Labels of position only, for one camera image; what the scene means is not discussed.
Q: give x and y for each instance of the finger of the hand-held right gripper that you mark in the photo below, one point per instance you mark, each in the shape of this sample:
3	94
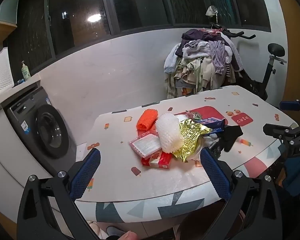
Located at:
277	129
290	105

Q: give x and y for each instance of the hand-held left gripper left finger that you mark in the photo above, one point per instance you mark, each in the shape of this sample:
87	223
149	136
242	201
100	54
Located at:
86	172

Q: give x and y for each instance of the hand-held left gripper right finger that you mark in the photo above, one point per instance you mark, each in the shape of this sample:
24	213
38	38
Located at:
215	172

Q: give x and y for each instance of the black cloth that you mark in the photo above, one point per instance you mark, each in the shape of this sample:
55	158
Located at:
231	136

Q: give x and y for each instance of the gold foil bag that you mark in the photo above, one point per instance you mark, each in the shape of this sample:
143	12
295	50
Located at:
190	137

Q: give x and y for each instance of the blue packet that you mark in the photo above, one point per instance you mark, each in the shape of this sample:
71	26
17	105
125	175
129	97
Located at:
212	125

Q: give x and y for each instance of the red cardboard box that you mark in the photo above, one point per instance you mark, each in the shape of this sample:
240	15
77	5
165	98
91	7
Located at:
157	160

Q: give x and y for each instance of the white foam fruit net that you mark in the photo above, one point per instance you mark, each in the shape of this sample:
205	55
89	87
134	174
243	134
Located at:
168	135

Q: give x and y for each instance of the colourful snack wrapper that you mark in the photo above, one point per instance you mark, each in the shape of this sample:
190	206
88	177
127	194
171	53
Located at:
196	115

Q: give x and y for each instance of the orange foam fruit net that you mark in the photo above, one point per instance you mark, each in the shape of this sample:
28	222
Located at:
147	118

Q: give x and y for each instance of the printed cartoon table mat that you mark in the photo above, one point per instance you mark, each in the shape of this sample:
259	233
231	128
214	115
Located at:
115	180

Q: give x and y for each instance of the black exercise bike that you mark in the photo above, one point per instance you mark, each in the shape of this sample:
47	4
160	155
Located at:
277	50

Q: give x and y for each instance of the grey front-load washing machine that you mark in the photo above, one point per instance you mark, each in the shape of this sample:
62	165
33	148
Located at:
40	130

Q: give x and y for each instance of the geometric patterned table cover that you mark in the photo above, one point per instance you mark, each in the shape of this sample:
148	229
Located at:
145	208

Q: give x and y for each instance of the pile of clothes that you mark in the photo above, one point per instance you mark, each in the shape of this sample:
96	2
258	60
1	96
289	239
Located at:
202	60

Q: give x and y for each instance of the green soap pump bottle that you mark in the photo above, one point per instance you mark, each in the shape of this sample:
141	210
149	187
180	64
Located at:
25	72

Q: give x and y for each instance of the white hanging rag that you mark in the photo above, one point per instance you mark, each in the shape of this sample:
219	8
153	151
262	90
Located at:
211	10

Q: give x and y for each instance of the dark framed window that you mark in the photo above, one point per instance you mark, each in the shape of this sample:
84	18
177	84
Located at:
140	5

